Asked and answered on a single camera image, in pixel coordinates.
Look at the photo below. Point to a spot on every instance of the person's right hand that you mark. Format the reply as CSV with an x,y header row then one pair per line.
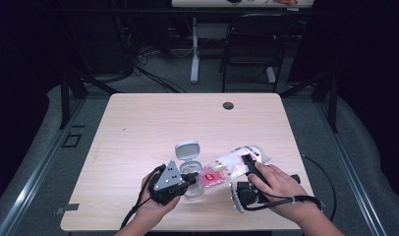
x,y
282,193

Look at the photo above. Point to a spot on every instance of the short white desk leg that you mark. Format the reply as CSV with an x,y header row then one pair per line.
x,y
270,74

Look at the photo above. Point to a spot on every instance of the person's left hand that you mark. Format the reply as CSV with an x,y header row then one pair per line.
x,y
153,206

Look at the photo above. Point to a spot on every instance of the black folding chair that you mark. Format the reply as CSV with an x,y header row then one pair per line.
x,y
253,42

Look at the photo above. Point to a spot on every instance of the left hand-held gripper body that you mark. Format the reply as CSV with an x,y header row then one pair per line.
x,y
168,183

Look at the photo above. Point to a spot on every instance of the grey tape strip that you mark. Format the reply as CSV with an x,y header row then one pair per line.
x,y
323,203
68,207

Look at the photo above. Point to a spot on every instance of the red and white spout pouch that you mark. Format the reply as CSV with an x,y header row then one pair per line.
x,y
227,165

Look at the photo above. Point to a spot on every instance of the round black table grommet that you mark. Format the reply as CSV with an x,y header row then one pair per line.
x,y
228,106

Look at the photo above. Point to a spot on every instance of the black metal stand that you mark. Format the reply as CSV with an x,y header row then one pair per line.
x,y
332,108
65,98

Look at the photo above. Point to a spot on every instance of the aluminium floor rail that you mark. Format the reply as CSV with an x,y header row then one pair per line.
x,y
354,183
33,183

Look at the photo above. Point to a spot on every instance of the tall white desk leg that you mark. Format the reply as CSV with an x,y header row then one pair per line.
x,y
195,59

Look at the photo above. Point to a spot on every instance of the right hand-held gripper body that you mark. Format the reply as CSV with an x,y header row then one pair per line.
x,y
248,196

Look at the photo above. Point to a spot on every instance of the dark cabinet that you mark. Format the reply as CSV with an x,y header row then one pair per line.
x,y
99,42

